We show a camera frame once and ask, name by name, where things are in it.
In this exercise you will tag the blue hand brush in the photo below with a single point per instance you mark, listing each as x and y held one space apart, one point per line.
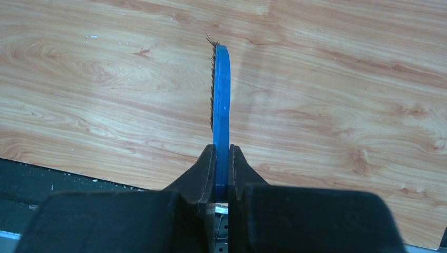
220 114

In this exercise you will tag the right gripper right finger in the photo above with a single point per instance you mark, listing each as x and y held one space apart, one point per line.
240 174

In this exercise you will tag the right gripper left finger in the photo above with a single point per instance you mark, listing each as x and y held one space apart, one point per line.
194 224

